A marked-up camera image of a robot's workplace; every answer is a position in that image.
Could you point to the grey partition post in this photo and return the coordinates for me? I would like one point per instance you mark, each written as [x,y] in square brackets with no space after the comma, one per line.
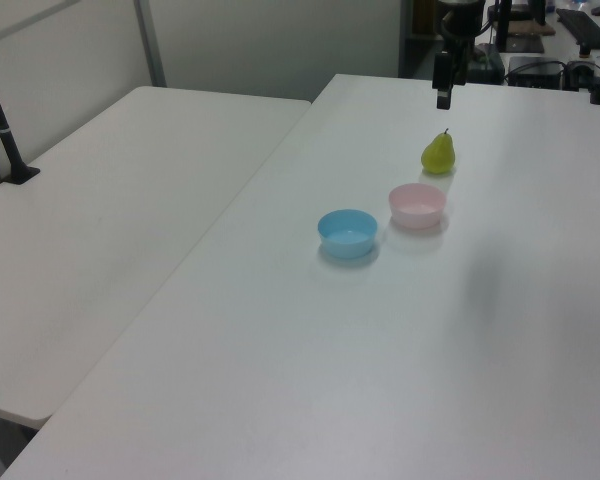
[151,45]

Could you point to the black keyboard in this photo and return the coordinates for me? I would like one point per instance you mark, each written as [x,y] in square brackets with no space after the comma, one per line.
[582,27]

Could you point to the black electronics box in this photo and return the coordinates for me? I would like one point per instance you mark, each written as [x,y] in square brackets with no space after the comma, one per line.
[532,72]

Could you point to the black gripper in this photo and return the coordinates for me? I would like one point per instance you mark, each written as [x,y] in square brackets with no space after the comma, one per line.
[464,17]

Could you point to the black monitor stand pole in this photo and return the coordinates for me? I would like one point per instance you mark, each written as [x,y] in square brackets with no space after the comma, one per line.
[503,25]

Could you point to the pink plastic bowl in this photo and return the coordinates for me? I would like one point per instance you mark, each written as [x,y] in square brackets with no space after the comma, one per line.
[415,217]

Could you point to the white side table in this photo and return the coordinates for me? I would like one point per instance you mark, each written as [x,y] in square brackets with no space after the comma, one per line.
[130,225]

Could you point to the blue plastic bowl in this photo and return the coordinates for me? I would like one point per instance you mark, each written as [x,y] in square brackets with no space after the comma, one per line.
[345,247]

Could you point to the brown wooden board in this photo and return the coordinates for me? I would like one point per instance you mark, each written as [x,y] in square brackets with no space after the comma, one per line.
[527,28]

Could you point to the grey box with red button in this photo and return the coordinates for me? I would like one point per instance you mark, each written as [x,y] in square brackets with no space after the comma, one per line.
[580,72]

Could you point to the black camera pole with base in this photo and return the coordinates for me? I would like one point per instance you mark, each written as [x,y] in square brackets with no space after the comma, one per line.
[5,140]

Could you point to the green pear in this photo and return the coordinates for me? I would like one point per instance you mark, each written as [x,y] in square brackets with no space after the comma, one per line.
[437,157]

